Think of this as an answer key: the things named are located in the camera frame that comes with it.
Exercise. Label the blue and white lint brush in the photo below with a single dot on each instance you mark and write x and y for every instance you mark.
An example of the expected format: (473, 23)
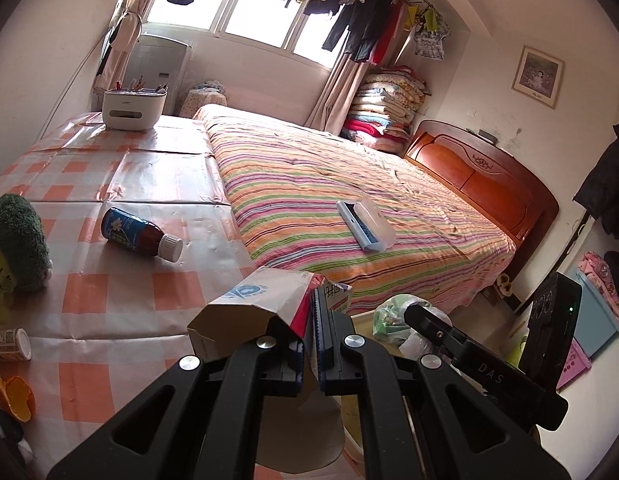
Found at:
(364, 225)

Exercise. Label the small white labelled bottle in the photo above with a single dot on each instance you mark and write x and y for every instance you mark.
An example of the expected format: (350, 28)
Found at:
(9, 345)

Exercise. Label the torn cardboard carton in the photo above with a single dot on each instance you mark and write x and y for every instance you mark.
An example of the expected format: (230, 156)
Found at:
(249, 305)

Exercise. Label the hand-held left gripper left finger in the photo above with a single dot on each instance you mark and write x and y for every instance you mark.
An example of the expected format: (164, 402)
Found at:
(284, 360)

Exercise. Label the black pole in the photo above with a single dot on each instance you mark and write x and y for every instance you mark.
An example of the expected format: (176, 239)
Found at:
(572, 245)

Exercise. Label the pink plastic box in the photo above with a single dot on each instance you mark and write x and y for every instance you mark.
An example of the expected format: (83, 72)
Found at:
(574, 365)

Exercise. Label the beige slipper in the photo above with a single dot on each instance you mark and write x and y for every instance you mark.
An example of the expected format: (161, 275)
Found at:
(504, 287)

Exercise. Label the wooden headboard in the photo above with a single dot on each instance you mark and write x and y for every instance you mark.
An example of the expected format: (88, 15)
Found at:
(489, 185)

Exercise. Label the window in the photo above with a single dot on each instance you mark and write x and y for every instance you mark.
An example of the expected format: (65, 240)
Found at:
(254, 15)

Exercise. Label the brown bottle with white cap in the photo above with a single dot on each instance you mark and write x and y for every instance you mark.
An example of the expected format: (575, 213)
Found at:
(134, 232)

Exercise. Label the bed with striped sheet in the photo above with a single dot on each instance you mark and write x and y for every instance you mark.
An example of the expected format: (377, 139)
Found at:
(299, 185)

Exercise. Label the bunch of pens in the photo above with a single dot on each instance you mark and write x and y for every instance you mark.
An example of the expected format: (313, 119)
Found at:
(139, 85)

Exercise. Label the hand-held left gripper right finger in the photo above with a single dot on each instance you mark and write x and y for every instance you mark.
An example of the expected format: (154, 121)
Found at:
(323, 340)

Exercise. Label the white desk organizer box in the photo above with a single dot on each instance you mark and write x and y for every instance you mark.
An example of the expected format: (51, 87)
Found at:
(134, 110)

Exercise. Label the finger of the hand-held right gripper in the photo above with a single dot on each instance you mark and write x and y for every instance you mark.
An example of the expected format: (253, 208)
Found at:
(434, 327)

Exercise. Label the stack of folded quilts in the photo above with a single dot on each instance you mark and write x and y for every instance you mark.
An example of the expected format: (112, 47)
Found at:
(384, 105)

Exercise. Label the row of hanging clothes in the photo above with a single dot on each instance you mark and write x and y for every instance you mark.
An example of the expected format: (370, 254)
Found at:
(359, 15)

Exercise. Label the framed picture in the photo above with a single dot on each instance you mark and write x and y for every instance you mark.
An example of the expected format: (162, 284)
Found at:
(538, 76)

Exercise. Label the light blue storage box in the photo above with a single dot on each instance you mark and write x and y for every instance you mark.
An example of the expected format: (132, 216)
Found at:
(594, 320)

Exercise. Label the white standing air conditioner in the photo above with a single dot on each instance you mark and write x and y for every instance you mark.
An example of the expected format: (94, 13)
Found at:
(159, 70)

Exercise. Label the green plush toy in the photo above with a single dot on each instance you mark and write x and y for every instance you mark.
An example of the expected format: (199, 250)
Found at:
(19, 240)

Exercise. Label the stool with floral cover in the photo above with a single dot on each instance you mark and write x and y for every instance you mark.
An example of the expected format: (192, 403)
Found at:
(204, 100)

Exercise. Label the white hanging bag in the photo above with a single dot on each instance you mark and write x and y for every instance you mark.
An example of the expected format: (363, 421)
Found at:
(119, 45)

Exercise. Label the pink patterned cloth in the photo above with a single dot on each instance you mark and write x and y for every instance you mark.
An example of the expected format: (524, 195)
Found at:
(597, 270)

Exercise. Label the cream plastic bin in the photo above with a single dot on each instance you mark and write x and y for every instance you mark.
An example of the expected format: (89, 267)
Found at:
(350, 425)

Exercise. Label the black hanging jacket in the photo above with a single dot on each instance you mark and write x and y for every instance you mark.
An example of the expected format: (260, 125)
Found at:
(609, 175)

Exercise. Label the orange peel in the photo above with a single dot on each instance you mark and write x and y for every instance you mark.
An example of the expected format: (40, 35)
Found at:
(16, 395)

